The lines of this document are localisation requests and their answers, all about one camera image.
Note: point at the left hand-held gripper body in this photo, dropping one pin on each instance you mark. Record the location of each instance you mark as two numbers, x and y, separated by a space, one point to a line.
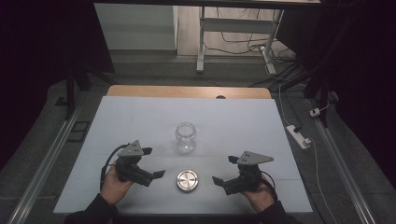
132 168

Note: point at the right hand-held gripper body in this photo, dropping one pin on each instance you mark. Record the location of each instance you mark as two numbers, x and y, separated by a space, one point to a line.
246 179

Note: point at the round silver metal lid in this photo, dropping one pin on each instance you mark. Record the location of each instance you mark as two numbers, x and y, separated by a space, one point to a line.
187 180

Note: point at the clear glass jar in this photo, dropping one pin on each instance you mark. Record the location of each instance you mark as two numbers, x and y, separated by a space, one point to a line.
185 138

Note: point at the person's right hand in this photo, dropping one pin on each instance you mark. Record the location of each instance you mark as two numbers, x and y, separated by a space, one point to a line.
261 197

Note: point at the person's left hand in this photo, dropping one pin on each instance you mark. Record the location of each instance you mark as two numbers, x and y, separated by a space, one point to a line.
112 188

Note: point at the pale blue table sheet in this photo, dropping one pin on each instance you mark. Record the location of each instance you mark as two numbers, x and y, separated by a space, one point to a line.
218 124

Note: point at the white power strip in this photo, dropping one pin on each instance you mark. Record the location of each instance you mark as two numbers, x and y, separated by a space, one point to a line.
298 136

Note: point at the small white adapter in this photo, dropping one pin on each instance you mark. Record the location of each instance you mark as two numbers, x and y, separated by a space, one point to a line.
315 112

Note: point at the black metal stand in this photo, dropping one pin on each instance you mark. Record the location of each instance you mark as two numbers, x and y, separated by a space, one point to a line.
323 93
70 93

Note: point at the white cabinet panel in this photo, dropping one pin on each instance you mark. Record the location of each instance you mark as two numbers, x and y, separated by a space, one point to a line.
137 28

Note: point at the aluminium floor rail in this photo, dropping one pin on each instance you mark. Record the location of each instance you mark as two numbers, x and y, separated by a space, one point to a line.
43 169
342 169

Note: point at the white desk frame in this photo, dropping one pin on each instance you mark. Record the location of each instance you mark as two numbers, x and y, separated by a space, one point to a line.
236 25

